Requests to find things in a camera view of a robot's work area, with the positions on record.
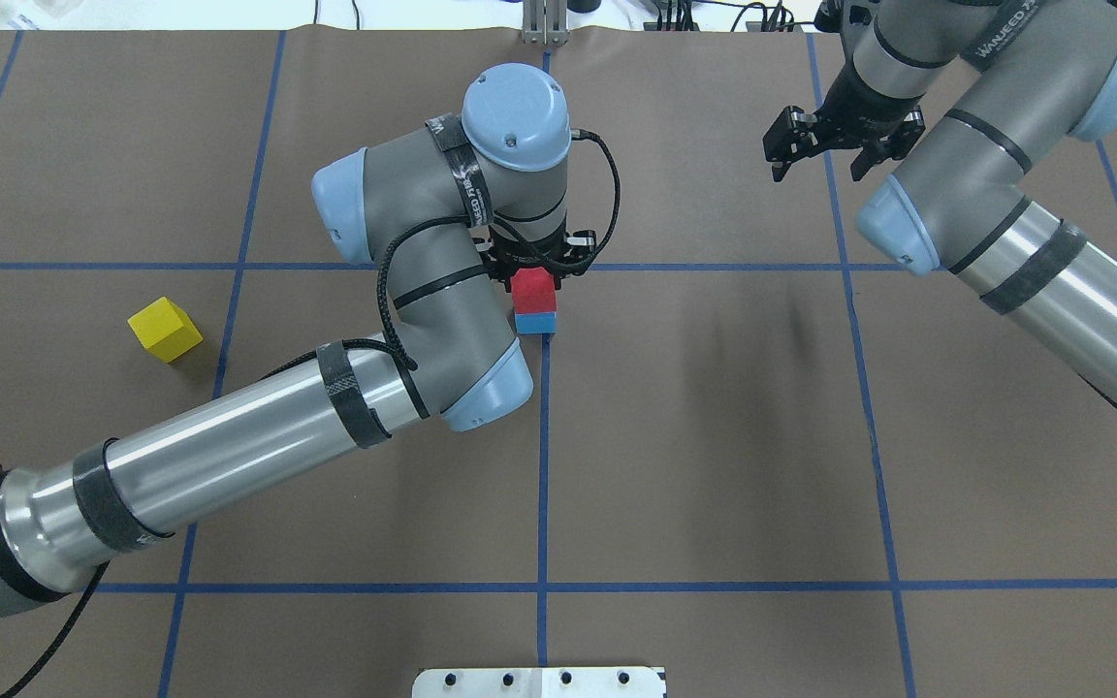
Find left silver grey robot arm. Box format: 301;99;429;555
0;63;601;618

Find yellow cube block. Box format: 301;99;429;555
127;297;204;364

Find blue cube block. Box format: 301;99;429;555
514;312;559;335

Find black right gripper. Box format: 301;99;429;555
762;63;927;184

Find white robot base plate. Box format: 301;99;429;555
411;666;668;697

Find aluminium frame post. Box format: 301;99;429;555
521;0;570;48

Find red cube block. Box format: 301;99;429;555
509;267;559;315

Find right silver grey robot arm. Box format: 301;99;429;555
762;1;1117;410

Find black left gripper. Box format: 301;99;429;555
477;221;598;291

